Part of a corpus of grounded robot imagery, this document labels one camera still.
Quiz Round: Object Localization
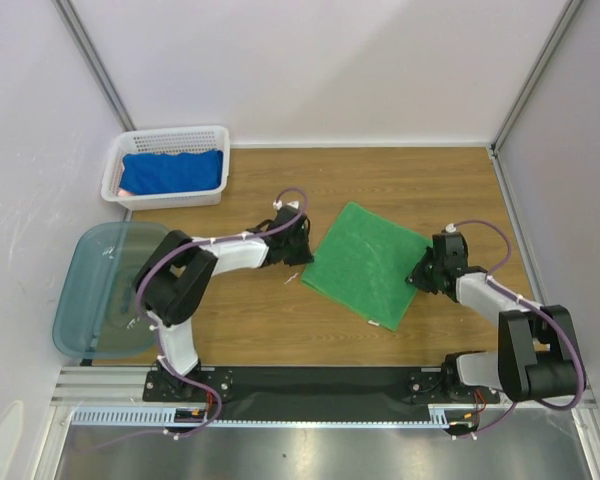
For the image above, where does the green towel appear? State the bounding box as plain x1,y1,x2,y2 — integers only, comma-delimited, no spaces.
301,202,431,331

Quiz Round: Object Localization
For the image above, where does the small white scrap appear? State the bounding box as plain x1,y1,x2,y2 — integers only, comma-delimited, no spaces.
284,272,299,285

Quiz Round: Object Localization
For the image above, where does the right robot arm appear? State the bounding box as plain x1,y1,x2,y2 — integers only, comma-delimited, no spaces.
406,230,586,410

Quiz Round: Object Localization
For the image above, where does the blue towel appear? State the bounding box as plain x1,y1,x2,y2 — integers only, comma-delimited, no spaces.
119,149,223,195

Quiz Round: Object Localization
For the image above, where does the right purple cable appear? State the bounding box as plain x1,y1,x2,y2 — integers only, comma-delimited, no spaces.
449,219,585,441

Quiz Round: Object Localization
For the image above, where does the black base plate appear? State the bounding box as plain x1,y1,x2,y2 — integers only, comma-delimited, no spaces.
142,365,501,422

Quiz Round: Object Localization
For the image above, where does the right aluminium frame post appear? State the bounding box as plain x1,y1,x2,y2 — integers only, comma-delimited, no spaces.
491,0,585,153

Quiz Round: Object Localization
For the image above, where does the left aluminium frame post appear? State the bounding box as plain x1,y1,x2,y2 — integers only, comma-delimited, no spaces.
51,0,136,132

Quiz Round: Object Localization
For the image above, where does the slotted aluminium rail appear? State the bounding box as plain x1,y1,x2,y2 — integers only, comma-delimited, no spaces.
49,364,596,431

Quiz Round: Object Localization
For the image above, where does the white perforated plastic basket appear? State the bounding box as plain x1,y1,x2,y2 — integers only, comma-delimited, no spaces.
101,126,230,211

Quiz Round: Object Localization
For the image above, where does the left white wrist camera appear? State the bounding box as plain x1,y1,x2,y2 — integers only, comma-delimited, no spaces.
272,200,300,211

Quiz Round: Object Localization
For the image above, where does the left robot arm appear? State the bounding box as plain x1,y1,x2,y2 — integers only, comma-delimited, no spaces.
133,202,314,402

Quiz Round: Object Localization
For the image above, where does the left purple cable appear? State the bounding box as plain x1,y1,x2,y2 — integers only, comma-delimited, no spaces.
79,187,310,451

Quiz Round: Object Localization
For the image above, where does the purple cable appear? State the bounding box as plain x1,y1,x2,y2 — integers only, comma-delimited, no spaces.
449,219,585,441
79,187,310,451

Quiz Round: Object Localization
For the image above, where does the blue translucent plastic tub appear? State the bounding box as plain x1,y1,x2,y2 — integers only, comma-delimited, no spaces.
52,222,169,360

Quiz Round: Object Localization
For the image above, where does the aluminium frame post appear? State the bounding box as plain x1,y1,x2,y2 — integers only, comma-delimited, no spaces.
51,0,136,132
491,0,585,153

